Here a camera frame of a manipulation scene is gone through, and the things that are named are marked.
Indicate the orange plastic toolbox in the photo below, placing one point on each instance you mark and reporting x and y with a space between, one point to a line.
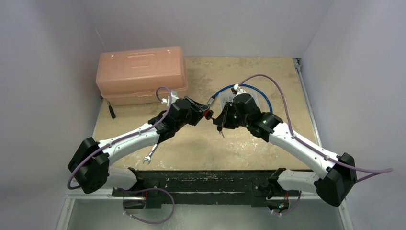
132 76

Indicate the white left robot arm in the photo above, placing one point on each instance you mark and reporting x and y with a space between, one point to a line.
90 164

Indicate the black-headed key bunch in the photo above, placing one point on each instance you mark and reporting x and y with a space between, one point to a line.
219 128

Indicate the silver open-end wrench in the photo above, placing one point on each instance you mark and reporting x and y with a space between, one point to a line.
147 159

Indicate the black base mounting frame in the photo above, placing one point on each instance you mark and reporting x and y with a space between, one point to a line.
256 188

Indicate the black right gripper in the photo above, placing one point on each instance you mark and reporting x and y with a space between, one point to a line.
226 112

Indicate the orange black padlock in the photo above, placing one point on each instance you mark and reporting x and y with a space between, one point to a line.
208 114

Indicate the clear plastic screw organizer box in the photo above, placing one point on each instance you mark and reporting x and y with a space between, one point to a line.
227 96

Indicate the black-handled tool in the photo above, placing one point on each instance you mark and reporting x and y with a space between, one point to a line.
111 110

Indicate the blue cable lock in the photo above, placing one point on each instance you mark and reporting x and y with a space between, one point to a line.
213 98

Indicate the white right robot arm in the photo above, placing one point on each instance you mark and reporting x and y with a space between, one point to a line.
332 175

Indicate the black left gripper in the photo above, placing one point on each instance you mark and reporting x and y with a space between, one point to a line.
197 110

